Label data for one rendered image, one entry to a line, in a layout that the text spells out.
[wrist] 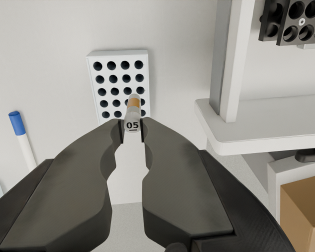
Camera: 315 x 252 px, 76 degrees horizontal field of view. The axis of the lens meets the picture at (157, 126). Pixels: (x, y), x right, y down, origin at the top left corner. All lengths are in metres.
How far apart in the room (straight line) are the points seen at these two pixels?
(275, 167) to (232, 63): 0.38
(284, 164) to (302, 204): 0.09
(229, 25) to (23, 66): 0.30
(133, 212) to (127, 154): 1.42
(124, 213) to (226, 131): 1.64
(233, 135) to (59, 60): 0.27
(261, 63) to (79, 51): 0.25
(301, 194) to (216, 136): 0.38
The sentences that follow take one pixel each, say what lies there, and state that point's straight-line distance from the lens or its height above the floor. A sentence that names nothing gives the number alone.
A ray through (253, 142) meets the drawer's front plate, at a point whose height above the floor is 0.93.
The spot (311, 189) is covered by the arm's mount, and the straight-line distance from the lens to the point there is 0.58.
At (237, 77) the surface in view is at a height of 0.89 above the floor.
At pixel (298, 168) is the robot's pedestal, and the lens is 0.57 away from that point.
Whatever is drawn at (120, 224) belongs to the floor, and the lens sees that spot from 1.94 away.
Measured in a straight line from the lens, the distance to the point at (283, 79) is 0.32.
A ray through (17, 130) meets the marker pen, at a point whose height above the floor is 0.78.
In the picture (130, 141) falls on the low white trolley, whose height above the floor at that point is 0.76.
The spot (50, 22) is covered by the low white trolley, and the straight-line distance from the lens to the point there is 0.35.
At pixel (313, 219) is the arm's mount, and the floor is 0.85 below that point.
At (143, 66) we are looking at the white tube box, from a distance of 0.30.
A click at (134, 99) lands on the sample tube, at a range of 0.16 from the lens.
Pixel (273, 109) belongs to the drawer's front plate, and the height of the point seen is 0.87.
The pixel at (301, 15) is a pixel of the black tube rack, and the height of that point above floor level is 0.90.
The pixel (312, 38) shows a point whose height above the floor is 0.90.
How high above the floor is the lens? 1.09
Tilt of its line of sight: 60 degrees down
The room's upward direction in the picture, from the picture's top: 172 degrees clockwise
